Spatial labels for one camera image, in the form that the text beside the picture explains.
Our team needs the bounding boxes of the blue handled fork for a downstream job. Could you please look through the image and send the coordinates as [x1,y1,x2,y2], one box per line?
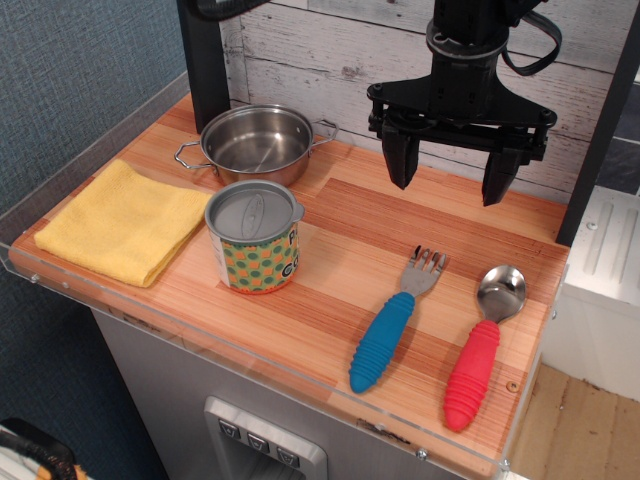
[349,246,447,394]

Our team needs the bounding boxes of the dark vertical post left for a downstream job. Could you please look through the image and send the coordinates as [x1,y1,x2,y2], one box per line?
[177,0,231,133]

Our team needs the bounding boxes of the small stainless steel pot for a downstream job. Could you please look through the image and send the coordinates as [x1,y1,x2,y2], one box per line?
[174,104,339,186]

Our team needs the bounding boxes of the black sleeved cable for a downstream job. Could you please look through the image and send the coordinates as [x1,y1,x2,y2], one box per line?
[499,9,563,77]

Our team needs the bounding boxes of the silver dispenser button panel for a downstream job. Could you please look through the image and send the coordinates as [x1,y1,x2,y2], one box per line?
[204,396,328,479]

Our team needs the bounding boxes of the black and orange object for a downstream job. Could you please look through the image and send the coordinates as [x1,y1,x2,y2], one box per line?
[1,418,90,480]

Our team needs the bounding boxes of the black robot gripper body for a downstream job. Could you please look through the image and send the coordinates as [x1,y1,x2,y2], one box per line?
[367,38,557,163]

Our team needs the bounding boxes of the dark vertical post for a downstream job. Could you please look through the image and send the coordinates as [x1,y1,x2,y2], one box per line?
[177,0,231,133]
[556,7,639,247]

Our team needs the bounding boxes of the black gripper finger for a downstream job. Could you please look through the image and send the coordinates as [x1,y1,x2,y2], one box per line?
[381,118,419,190]
[482,150,520,207]

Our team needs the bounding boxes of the grey toy fridge cabinet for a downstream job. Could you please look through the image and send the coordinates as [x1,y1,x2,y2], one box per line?
[94,309,509,479]

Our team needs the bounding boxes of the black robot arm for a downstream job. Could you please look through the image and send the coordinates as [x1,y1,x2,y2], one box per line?
[367,0,562,206]

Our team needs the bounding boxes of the green orange dotted toy can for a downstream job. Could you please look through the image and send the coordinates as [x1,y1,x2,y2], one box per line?
[205,180,305,295]

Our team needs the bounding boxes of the clear acrylic table guard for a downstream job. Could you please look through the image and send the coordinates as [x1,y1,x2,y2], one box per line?
[9,95,568,479]

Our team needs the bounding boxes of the red handled spoon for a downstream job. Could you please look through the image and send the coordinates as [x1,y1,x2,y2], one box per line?
[443,265,526,432]

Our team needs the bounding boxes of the dark vertical post right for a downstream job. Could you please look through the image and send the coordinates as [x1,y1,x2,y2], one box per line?
[556,7,639,247]

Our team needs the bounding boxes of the white toy furniture piece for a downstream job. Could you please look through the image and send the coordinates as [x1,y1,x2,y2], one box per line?
[541,186,639,400]

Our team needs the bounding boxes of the yellow folded cloth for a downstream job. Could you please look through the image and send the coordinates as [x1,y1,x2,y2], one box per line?
[34,159,211,288]

